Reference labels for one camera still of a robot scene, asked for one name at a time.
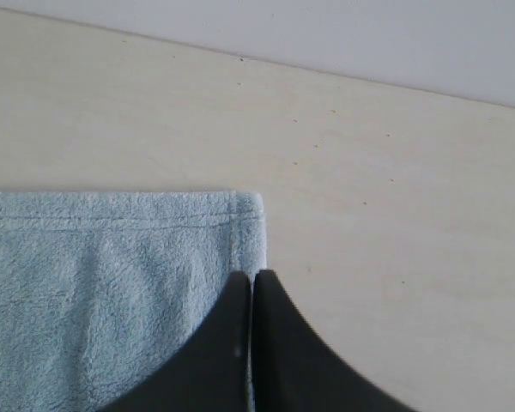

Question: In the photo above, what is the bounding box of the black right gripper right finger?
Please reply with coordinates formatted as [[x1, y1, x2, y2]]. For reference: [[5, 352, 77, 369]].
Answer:
[[251, 270, 412, 412]]

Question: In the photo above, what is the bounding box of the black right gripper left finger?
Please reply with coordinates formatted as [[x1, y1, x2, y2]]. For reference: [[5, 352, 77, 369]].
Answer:
[[103, 272, 251, 412]]

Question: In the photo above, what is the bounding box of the light blue fluffy towel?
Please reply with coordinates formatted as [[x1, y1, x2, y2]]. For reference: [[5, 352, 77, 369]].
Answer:
[[0, 191, 267, 411]]

